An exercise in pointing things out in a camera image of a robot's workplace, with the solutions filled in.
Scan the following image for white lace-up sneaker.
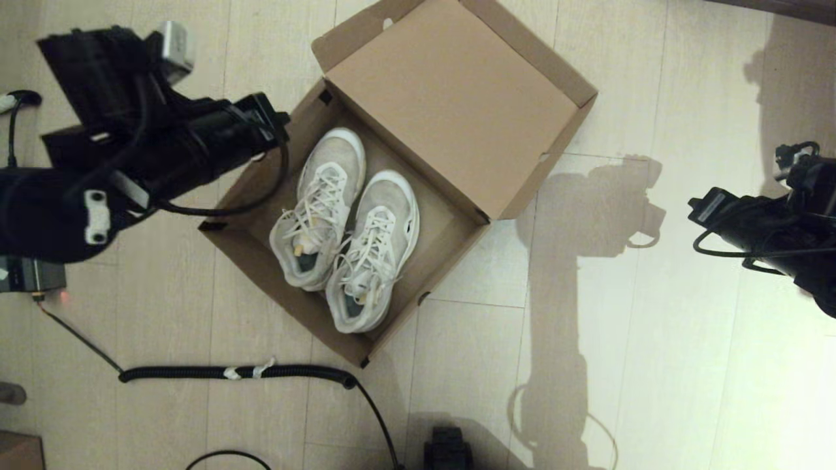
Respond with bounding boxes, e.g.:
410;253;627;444
325;170;421;334
270;127;366;292

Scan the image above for brown cardboard shoe box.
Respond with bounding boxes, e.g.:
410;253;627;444
198;0;598;368

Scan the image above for grey power supply box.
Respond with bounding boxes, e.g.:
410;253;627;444
0;256;67;294

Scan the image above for small brown cardboard box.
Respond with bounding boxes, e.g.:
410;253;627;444
0;431;46;470

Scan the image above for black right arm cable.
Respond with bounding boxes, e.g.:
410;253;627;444
692;212;836;276

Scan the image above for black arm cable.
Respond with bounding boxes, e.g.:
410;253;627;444
692;212;836;276
153;140;290;218

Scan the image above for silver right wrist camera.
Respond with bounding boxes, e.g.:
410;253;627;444
774;142;821;181

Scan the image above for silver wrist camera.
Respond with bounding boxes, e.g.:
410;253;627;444
774;142;821;181
157;21;196;84

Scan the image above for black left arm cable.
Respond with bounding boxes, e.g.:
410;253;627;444
153;140;290;218

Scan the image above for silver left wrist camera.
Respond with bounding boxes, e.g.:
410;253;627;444
157;21;196;84

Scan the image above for black corrugated cable conduit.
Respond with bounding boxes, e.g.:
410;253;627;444
118;364;404;470

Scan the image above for thin white floor cable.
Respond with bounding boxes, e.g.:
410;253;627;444
509;382;619;470

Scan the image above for black plug with cable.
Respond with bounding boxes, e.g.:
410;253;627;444
0;90;42;168

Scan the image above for thin black power wire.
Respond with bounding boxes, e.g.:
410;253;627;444
34;295;123;374

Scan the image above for thin black looped cable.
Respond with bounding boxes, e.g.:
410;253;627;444
185;450;272;470

